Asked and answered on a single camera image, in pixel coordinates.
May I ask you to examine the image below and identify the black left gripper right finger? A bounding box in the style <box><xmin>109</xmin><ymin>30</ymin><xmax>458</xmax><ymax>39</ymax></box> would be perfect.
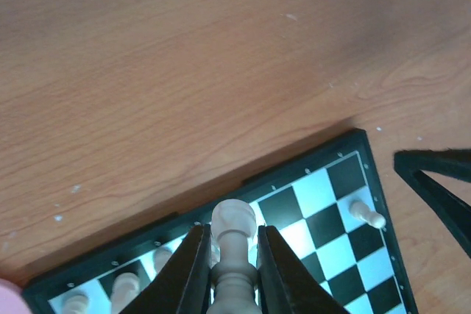
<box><xmin>257</xmin><ymin>226</ymin><xmax>346</xmax><ymax>314</ymax></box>

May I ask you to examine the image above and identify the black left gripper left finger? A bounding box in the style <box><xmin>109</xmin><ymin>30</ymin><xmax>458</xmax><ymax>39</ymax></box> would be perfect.
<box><xmin>123</xmin><ymin>224</ymin><xmax>211</xmax><ymax>313</ymax></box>

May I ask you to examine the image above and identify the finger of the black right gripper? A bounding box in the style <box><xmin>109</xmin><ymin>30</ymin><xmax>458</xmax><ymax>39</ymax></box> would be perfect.
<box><xmin>394</xmin><ymin>149</ymin><xmax>470</xmax><ymax>254</ymax></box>

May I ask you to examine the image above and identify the white bishop chess piece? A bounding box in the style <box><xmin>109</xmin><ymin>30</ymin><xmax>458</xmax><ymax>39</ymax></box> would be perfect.
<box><xmin>153</xmin><ymin>247</ymin><xmax>173</xmax><ymax>274</ymax></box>

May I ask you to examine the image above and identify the white queen chess piece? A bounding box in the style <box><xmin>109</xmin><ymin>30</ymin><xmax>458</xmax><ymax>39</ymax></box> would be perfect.
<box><xmin>210</xmin><ymin>235</ymin><xmax>220</xmax><ymax>268</ymax></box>

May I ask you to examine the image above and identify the white knight chess piece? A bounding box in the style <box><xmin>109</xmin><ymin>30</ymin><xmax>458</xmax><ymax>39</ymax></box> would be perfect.
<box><xmin>110</xmin><ymin>272</ymin><xmax>141</xmax><ymax>314</ymax></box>

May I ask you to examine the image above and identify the white king chess piece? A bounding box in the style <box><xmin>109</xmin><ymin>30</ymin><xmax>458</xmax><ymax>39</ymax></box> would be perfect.
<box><xmin>207</xmin><ymin>199</ymin><xmax>261</xmax><ymax>313</ymax></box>

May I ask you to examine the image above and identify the black white chess board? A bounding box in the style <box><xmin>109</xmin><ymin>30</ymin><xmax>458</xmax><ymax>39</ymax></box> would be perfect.
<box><xmin>22</xmin><ymin>129</ymin><xmax>417</xmax><ymax>313</ymax></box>

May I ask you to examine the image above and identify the white pawn on board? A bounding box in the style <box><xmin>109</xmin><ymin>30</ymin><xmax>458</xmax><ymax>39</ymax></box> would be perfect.
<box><xmin>349</xmin><ymin>200</ymin><xmax>386</xmax><ymax>229</ymax></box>

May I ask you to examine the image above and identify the pink plastic tray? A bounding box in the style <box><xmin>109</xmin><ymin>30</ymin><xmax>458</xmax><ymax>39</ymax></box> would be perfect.
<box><xmin>1</xmin><ymin>279</ymin><xmax>30</xmax><ymax>314</ymax></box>

